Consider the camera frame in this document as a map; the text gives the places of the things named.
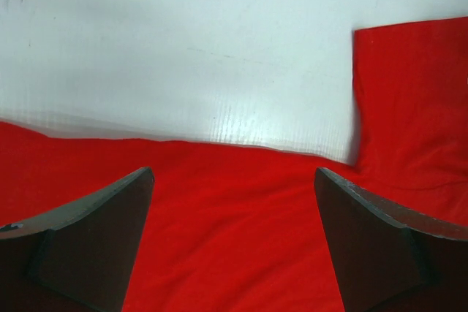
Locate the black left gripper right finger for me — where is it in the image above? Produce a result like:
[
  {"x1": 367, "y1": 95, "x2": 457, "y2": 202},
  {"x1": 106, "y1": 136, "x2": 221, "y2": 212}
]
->
[{"x1": 314, "y1": 168, "x2": 467, "y2": 311}]

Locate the red t shirt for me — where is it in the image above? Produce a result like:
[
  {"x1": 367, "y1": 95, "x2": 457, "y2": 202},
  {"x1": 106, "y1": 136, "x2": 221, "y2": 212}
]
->
[{"x1": 1, "y1": 18, "x2": 467, "y2": 311}]

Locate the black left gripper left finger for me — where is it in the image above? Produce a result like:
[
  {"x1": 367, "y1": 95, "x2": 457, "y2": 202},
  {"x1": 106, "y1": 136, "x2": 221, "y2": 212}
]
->
[{"x1": 1, "y1": 167, "x2": 154, "y2": 311}]

